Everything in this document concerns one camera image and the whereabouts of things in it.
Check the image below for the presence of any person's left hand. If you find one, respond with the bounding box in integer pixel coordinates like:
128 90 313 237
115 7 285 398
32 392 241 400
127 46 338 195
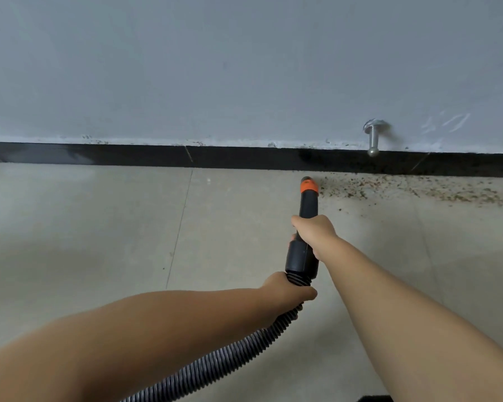
258 271 319 329

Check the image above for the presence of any person's right hand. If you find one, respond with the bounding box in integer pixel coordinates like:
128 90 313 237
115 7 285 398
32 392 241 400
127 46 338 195
290 214 343 262

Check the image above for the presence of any black ribbed vacuum hose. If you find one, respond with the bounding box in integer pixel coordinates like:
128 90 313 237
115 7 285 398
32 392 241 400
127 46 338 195
119 176 321 402

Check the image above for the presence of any brown dirt debris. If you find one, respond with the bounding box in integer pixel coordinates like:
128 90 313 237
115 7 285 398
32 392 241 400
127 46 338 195
318 173 503 210

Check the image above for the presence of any person's right forearm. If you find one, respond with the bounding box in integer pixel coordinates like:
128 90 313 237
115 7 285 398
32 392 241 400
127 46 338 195
320 238 503 402

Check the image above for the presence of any person's left forearm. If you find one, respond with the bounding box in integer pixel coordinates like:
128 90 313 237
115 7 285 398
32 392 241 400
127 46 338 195
0 287 273 402

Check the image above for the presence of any black skirting board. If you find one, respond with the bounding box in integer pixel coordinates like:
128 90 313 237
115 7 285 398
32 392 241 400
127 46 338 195
0 141 503 179

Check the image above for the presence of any metal wall door stopper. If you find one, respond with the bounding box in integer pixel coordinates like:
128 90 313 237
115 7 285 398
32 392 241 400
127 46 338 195
362 119 387 158

